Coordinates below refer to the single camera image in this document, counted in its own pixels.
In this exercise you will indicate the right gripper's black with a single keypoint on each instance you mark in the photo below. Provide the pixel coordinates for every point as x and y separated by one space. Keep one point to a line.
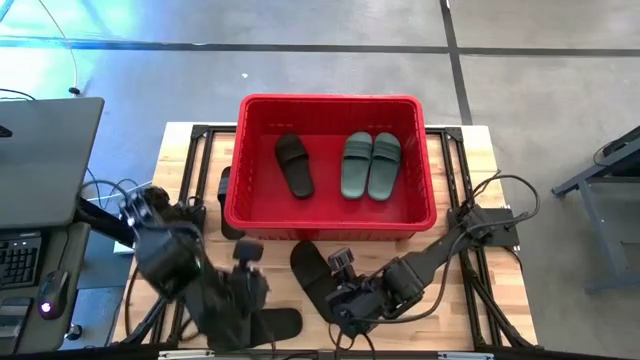
360 305

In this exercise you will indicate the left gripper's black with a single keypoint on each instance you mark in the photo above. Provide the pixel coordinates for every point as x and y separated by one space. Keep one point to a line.
250 295

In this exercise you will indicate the dark green slipper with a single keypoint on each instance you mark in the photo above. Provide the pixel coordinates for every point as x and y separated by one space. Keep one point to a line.
282 325

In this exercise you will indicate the black rubber slide sandal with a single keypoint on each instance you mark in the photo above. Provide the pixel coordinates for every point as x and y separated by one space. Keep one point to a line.
310 275
223 192
295 165

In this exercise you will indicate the green rubber slide sandal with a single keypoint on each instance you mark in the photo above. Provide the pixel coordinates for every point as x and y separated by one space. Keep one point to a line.
385 167
356 165

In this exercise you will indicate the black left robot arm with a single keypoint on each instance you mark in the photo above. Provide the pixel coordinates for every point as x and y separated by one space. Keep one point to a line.
165 250

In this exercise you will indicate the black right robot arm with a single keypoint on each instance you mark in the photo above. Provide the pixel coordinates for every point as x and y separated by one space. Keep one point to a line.
430 255

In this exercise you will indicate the red plastic bin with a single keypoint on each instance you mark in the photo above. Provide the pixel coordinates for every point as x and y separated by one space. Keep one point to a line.
325 220

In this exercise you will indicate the black round knob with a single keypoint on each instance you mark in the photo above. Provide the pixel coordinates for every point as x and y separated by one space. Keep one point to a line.
73 332

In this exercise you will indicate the dark keyboard tray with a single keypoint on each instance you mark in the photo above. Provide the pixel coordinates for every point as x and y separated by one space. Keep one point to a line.
75 250

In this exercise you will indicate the black computer mouse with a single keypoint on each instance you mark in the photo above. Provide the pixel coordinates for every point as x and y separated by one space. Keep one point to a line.
52 292

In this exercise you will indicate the black keyboard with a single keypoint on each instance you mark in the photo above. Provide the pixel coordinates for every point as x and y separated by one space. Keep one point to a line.
17 260

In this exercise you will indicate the grey flat device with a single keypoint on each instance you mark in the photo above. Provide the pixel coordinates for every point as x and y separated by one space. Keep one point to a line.
12 320

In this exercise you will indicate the blue-grey metal cart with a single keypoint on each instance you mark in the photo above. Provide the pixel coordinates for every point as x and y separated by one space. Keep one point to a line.
595 240

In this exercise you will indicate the black flat device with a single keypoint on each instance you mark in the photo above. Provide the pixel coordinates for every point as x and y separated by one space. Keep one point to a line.
625 145

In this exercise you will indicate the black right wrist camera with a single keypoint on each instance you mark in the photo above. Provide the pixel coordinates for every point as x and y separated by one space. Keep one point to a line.
342 265

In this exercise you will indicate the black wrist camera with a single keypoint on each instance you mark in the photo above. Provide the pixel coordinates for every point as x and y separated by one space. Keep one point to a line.
248 251
342 265

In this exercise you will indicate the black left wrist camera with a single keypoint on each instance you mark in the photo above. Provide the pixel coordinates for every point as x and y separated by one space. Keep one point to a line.
248 251

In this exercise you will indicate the silver frame bracket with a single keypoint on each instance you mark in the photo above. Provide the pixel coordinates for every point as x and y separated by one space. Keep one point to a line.
185 355
465 356

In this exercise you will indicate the black aluminium frame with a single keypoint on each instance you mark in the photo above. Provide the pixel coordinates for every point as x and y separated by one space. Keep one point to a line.
200 150

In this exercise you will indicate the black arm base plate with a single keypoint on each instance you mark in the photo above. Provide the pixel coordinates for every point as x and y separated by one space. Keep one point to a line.
505 220

